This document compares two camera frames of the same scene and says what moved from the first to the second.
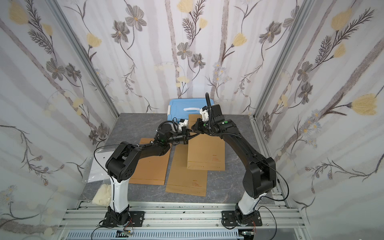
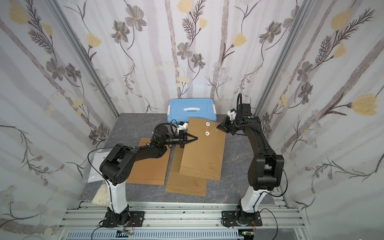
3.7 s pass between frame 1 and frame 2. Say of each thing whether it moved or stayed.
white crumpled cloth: stayed
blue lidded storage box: stayed
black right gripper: moved
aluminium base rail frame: stayed
